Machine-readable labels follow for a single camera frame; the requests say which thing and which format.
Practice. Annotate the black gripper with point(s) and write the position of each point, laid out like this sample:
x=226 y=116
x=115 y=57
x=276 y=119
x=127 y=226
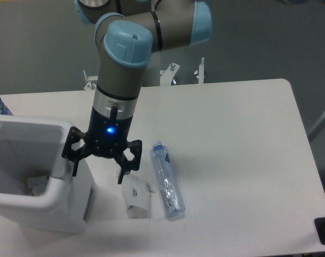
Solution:
x=104 y=138

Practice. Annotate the clear crushed plastic bottle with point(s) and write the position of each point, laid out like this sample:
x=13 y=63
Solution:
x=166 y=178

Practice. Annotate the trash inside can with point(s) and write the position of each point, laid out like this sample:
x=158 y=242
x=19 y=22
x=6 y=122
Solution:
x=37 y=185

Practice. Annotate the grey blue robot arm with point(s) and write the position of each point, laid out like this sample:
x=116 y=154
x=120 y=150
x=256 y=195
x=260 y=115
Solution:
x=126 y=34

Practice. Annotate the white push-lid trash can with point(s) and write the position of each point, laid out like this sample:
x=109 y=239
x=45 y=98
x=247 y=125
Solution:
x=31 y=147

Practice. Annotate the white pedestal base frame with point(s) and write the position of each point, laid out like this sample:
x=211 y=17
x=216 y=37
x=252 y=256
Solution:
x=167 y=77

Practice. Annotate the crumpled white paper carton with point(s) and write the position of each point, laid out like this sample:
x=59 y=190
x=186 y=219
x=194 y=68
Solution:
x=137 y=196

